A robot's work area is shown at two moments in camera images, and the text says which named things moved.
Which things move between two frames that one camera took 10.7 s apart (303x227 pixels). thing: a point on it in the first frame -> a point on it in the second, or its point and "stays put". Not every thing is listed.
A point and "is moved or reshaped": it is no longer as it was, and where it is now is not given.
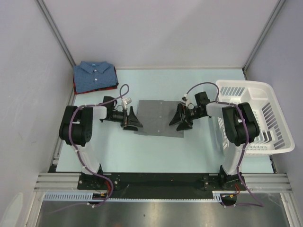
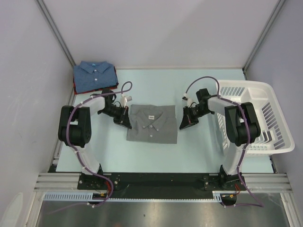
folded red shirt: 75,88 stays put
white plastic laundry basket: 274,135 stays put
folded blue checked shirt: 91,75 stays put
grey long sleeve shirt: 155,117 is moved or reshaped
